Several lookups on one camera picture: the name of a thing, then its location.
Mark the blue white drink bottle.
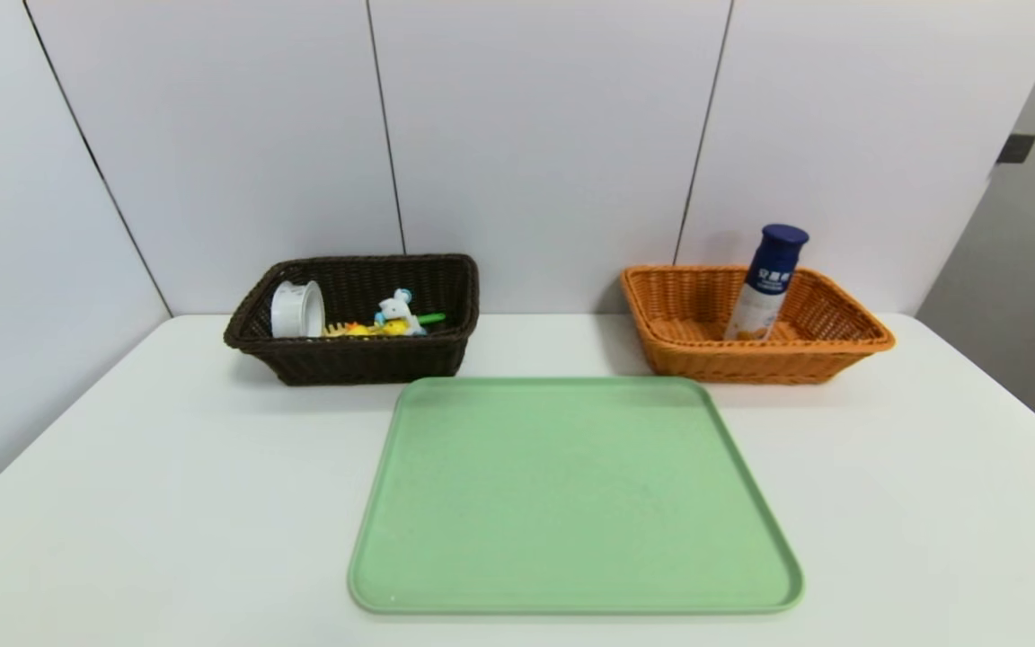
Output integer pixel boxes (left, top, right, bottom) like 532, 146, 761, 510
722, 224, 811, 342

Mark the dark brown wicker basket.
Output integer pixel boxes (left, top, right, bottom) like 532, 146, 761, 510
223, 253, 481, 387

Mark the yellow duck scooter toy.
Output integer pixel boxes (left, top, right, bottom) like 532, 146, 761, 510
331, 288, 429, 338

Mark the green yellow pasta spoon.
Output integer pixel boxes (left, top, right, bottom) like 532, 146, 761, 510
324, 312, 447, 337

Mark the light green plastic tray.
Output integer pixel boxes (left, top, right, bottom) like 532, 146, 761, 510
347, 375, 806, 616

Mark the white round plastic container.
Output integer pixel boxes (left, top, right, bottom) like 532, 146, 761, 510
270, 279, 326, 340

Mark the orange wicker basket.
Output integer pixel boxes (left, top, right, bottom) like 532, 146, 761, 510
621, 264, 897, 386

